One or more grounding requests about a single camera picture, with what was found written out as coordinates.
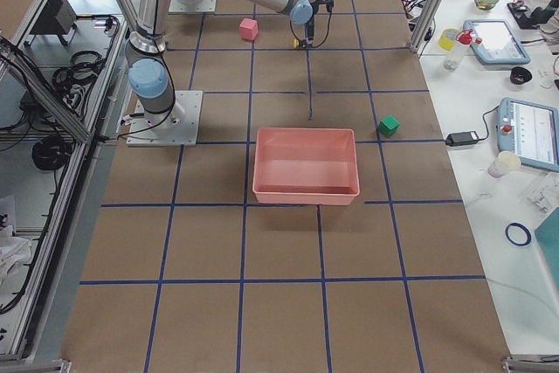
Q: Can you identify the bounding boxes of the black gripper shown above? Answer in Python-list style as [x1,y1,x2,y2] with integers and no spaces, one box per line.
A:
[304,1,320,46]

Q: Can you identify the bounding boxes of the pink cube centre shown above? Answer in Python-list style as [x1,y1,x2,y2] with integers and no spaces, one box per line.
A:
[238,18,259,41]

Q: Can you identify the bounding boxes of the green cube near gripper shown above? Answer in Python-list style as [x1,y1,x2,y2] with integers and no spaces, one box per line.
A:
[377,114,401,138]

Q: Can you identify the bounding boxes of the pink plastic tray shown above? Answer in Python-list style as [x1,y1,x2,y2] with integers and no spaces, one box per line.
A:
[252,128,360,205]

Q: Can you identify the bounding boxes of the teach pendant far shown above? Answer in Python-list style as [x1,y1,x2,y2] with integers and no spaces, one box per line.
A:
[463,19,531,66]

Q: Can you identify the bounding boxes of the teach pendant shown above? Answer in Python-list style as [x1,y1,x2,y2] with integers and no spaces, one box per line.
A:
[463,19,531,66]
[496,97,558,172]

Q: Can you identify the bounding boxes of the black power adapter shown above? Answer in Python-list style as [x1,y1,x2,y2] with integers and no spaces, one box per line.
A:
[445,131,480,147]

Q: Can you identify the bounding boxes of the teach pendant near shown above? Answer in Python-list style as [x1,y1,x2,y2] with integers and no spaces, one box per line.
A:
[496,97,558,172]

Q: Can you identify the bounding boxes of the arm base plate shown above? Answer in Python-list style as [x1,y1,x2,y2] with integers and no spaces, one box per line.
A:
[126,90,204,147]
[169,0,217,15]

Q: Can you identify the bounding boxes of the aluminium frame post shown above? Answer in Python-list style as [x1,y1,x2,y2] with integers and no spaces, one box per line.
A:
[408,0,464,55]

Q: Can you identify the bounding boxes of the blue tape ring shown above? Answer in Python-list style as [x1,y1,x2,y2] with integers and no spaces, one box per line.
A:
[505,222,533,248]

